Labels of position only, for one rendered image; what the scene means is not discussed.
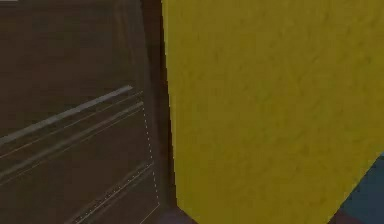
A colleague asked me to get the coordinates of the dark brown wooden cupboard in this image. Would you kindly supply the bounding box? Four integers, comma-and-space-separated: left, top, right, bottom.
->
0, 0, 178, 224

